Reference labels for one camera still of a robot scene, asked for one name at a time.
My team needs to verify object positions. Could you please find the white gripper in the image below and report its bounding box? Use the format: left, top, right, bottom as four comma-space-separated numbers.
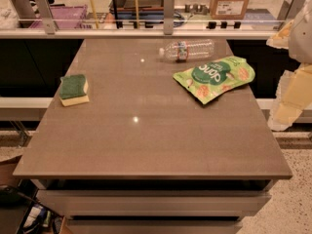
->
266, 0, 312, 131

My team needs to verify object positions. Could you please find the green rice chip bag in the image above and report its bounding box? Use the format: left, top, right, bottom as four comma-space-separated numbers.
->
174, 56, 255, 105

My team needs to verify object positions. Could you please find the green and yellow sponge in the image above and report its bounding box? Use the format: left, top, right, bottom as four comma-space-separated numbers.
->
58, 74, 89, 106

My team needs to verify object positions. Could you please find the cardboard box with label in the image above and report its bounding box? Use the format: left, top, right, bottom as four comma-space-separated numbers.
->
210, 0, 250, 20

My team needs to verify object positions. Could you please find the clear plastic water bottle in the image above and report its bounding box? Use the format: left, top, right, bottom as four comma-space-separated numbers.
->
159, 39, 215, 62

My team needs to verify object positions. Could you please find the black pole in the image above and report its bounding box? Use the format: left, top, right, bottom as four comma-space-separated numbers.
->
112, 0, 123, 29

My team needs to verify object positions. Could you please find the yellow pole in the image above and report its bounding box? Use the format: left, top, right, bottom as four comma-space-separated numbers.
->
90, 0, 98, 29

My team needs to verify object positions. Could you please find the purple plastic crate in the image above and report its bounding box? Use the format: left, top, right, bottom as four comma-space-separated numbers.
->
28, 4, 89, 30

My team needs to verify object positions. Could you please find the upper grey drawer front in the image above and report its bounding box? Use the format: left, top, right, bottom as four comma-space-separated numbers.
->
37, 190, 271, 217

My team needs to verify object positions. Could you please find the grey drawer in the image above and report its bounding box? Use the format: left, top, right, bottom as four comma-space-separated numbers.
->
67, 220, 242, 234
37, 190, 271, 217

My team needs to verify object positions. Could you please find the lower grey drawer front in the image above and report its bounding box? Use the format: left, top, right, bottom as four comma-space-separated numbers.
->
67, 220, 242, 234

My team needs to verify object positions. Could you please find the right metal rail post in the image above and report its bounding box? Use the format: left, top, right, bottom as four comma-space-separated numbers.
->
277, 0, 306, 22

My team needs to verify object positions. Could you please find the metal rail post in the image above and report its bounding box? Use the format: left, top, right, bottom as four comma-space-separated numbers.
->
164, 0, 175, 35
277, 0, 306, 22
35, 0, 57, 34

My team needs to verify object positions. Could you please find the centre metal rail post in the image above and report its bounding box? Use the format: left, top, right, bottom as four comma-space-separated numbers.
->
164, 0, 175, 35

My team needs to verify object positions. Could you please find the left metal rail post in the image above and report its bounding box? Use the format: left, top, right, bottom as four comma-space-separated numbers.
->
35, 0, 57, 34

